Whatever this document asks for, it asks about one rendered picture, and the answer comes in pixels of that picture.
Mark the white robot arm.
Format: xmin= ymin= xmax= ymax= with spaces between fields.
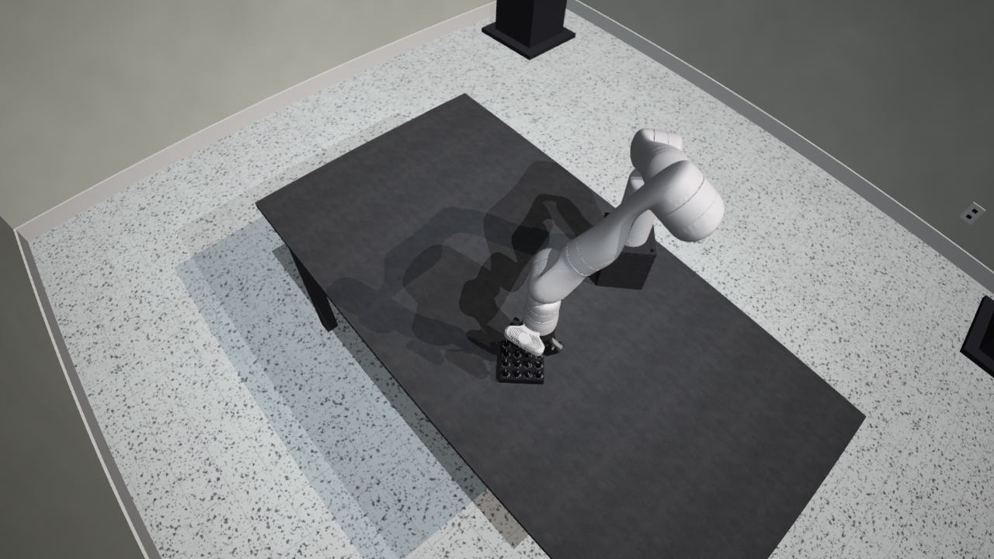
xmin=504 ymin=128 xmax=725 ymax=356

